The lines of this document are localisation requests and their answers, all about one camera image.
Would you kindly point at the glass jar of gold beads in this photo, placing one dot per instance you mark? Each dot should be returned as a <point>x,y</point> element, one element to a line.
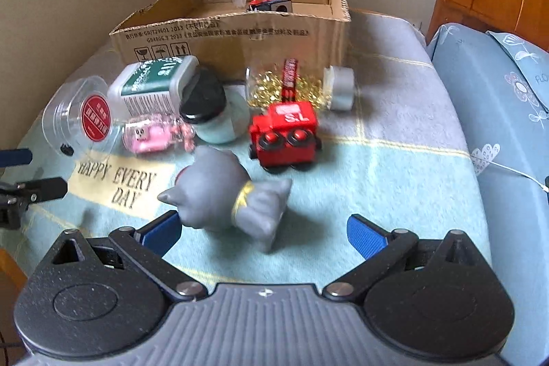
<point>266,89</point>

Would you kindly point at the white green labelled bottle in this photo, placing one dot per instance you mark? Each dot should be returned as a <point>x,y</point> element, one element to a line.
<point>150,85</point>

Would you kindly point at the checked blanket with lettering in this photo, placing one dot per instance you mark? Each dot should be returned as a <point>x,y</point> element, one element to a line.
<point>386,160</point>

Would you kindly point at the red toy train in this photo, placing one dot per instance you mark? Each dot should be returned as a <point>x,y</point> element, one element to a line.
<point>285,134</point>

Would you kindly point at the brown cardboard box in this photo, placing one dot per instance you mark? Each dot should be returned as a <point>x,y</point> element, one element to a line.
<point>257,36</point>

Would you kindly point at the grey cat figurine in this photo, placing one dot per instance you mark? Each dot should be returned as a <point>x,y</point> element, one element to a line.
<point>214,190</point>

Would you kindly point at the clear bottle with pink pig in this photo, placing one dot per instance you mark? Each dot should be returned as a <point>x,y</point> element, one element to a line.
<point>150,134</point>

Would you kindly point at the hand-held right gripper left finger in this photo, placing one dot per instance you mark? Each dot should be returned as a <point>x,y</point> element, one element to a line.
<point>159,235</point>

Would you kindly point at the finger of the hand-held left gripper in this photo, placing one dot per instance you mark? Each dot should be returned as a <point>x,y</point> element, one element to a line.
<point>40,189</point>
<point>15,158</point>

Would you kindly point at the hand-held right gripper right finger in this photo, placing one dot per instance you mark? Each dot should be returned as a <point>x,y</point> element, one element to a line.
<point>366,236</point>

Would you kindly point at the clear round container red label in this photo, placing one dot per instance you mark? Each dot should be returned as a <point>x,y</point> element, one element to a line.
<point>92,119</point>

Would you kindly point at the light blue earbud case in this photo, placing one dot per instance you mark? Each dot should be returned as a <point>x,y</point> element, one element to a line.
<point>223,121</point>

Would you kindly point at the blue floral quilt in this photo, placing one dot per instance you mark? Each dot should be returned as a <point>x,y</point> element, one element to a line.
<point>480,100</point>

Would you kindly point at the red and black toy car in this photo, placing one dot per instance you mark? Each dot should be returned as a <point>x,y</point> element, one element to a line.
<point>270,4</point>

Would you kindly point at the black teardrop-shaped case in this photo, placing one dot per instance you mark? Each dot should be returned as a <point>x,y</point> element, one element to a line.
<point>203,96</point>

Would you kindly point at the blue floral pillow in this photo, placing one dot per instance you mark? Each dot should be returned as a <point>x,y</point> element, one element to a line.
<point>525,61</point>

